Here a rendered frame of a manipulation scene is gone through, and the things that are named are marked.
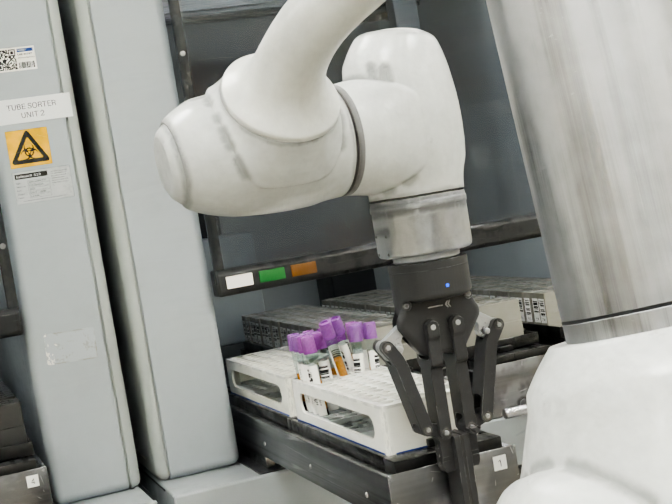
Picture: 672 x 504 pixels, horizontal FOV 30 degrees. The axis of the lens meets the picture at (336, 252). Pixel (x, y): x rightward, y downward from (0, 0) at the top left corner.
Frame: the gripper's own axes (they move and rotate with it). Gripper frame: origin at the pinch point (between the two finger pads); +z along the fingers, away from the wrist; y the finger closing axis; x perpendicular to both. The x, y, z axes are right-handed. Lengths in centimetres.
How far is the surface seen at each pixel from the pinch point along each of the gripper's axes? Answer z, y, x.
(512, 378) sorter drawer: 2, -29, -46
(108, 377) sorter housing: -8, 23, -55
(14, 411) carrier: -7, 36, -53
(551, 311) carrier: -5, -41, -54
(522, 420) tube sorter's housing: 8, -30, -46
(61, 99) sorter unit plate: -45, 23, -55
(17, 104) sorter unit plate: -45, 29, -55
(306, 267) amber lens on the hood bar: -18, -5, -52
